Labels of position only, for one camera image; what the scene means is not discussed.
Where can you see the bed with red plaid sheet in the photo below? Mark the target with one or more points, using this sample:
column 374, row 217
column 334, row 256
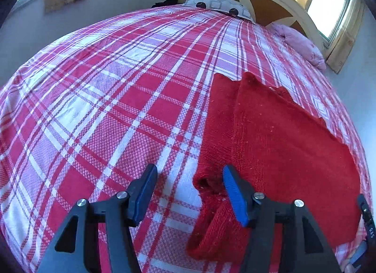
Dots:
column 102, row 99

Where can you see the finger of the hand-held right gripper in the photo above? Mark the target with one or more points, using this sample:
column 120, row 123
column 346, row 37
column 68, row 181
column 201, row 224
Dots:
column 359, row 254
column 365, row 211

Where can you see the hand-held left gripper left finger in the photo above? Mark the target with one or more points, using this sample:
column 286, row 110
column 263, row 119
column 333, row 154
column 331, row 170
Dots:
column 144, row 193

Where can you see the cream wooden headboard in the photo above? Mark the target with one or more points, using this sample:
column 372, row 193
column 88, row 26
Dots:
column 305, row 16

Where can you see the grey patterned pillow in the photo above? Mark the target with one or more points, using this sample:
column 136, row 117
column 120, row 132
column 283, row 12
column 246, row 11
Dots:
column 217, row 4

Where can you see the pink floral pillow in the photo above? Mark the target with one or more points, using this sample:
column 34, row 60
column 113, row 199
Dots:
column 299, row 44

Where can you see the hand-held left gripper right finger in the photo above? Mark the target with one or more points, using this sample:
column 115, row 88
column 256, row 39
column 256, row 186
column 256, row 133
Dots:
column 235, row 199

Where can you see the dark cloth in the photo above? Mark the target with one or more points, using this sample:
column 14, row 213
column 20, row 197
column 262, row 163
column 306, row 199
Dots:
column 164, row 3

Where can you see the red knit sweater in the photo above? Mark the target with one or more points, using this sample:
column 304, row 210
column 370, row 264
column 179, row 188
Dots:
column 279, row 143

